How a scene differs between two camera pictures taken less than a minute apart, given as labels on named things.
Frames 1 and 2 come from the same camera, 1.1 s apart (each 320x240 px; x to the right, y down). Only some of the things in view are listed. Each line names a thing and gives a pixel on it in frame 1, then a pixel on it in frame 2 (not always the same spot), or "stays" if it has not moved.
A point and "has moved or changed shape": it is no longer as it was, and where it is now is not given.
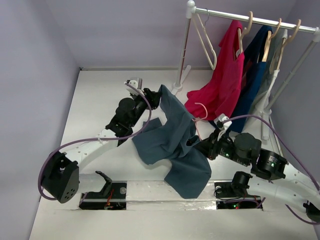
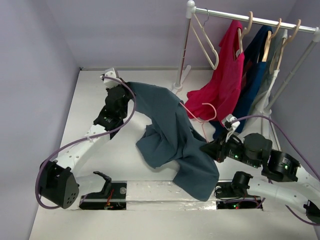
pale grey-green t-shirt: x=278 y=37 stays
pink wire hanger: x=199 y=119 has moved or changed shape
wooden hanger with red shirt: x=246 y=30 stays
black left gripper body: x=140 y=101 -> x=128 y=96
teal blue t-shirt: x=175 y=143 has moved or changed shape
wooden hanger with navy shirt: x=270 y=36 stays
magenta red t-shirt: x=222 y=94 stays
